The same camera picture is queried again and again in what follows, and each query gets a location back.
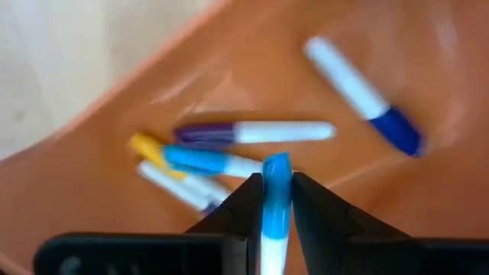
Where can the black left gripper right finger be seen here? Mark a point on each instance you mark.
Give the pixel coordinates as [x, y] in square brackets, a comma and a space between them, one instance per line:
[328, 225]

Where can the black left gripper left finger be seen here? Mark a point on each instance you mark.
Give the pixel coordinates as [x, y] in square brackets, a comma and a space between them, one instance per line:
[237, 221]

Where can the light blue cap mini marker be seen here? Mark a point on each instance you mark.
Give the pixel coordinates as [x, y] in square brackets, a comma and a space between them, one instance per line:
[277, 198]
[198, 160]

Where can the purple cap mini marker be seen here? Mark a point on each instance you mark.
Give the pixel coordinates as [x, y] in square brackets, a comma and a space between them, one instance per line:
[168, 183]
[267, 131]

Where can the yellow cap mini marker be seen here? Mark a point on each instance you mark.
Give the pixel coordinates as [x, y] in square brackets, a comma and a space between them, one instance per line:
[147, 147]

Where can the orange plastic bin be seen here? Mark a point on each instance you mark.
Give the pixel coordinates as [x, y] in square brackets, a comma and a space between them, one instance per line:
[114, 214]

